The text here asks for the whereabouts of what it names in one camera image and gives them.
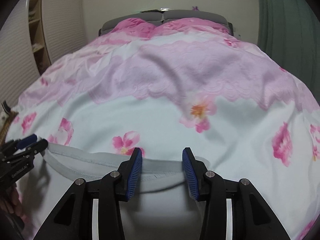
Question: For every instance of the small purple toy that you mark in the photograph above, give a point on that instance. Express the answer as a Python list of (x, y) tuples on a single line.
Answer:
[(196, 7)]

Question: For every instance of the white louvered wardrobe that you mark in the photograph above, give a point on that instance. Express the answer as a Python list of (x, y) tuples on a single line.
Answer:
[(60, 30)]

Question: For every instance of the pink floral duvet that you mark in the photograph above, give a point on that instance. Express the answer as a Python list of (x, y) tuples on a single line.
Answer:
[(225, 130)]

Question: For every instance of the grey long-sleeve shirt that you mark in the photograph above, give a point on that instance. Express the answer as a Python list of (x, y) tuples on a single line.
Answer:
[(75, 160)]

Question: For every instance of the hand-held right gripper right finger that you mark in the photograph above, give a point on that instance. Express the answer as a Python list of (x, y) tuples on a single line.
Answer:
[(190, 175)]

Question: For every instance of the white patterned garment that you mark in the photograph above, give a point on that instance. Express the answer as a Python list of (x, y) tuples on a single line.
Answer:
[(4, 110)]

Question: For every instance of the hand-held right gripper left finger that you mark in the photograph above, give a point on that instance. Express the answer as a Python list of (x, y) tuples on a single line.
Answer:
[(133, 175)]

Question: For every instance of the person's left hand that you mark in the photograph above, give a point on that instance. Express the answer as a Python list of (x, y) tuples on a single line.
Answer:
[(16, 200)]

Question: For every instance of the grey padded headboard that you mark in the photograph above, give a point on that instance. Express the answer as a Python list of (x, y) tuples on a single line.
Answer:
[(180, 13)]

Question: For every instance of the dark flat book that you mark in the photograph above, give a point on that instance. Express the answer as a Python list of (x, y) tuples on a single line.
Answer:
[(150, 11)]

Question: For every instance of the green curtain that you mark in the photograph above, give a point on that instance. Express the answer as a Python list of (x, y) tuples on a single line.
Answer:
[(287, 25)]

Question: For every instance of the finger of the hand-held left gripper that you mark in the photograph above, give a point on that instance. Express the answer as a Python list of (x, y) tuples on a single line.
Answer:
[(27, 140), (35, 148)]

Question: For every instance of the small white box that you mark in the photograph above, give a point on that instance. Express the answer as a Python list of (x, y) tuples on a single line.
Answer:
[(165, 8)]

